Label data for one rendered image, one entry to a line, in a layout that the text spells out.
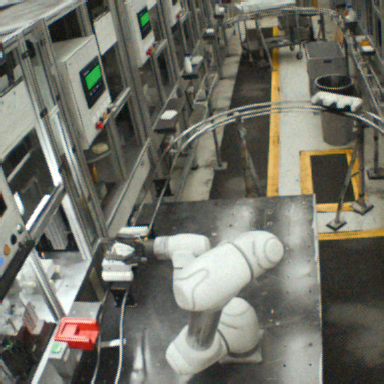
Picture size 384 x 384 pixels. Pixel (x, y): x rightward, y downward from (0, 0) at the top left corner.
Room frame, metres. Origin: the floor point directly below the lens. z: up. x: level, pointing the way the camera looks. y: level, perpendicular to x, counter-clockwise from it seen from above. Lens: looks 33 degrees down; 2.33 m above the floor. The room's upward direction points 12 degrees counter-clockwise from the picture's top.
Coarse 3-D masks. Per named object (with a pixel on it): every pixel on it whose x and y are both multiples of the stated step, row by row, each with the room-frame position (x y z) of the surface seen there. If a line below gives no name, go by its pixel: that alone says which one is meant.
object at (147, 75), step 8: (152, 0) 3.85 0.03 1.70; (152, 8) 3.83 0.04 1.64; (152, 16) 3.78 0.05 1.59; (152, 24) 3.74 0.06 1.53; (160, 32) 3.91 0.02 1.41; (160, 40) 3.86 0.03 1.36; (160, 56) 4.14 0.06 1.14; (144, 64) 3.35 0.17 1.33; (152, 64) 3.53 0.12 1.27; (160, 64) 4.15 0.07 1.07; (144, 72) 3.31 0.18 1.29; (152, 72) 3.49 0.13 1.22; (144, 80) 3.27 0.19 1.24; (152, 80) 3.45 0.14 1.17; (144, 88) 3.24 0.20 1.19; (152, 88) 3.41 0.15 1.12; (152, 96) 3.37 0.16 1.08; (152, 104) 3.33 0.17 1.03; (160, 104) 3.51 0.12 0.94; (152, 112) 3.29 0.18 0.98; (152, 120) 3.25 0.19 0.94
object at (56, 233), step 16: (0, 32) 2.07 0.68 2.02; (16, 32) 1.90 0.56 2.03; (32, 32) 1.97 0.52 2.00; (0, 48) 1.71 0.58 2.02; (48, 48) 2.06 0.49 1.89; (0, 64) 1.68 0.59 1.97; (48, 64) 2.03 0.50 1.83; (64, 112) 2.05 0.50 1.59; (80, 160) 2.06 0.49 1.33; (48, 224) 1.97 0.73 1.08; (64, 224) 2.04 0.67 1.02; (48, 240) 1.97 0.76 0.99; (64, 240) 1.98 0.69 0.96; (0, 368) 1.03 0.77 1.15
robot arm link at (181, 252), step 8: (168, 240) 1.54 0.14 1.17; (176, 240) 1.53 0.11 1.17; (184, 240) 1.52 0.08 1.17; (192, 240) 1.51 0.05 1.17; (200, 240) 1.51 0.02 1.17; (208, 240) 1.52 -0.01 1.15; (168, 248) 1.52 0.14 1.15; (176, 248) 1.50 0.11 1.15; (184, 248) 1.49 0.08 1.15; (192, 248) 1.49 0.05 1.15; (200, 248) 1.48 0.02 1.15; (208, 248) 1.49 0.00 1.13; (176, 256) 1.49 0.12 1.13; (184, 256) 1.48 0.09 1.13; (192, 256) 1.47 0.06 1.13; (176, 264) 1.47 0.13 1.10; (184, 264) 1.46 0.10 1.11
